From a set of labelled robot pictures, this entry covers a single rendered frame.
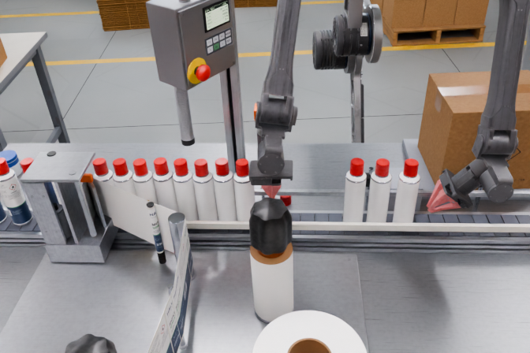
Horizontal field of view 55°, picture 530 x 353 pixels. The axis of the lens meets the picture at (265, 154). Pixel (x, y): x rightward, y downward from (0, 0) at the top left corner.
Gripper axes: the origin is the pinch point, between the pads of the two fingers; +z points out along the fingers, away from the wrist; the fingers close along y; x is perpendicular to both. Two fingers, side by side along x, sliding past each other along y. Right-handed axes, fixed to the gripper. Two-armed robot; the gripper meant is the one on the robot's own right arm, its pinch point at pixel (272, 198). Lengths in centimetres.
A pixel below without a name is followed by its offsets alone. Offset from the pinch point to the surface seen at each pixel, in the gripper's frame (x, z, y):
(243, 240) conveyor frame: 1.3, 15.8, -8.4
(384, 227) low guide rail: 1.6, 11.1, 28.3
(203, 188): 3.5, -0.2, -17.7
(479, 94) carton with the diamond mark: 33, -10, 57
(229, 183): 4.4, -0.9, -11.1
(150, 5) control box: 10, -45, -25
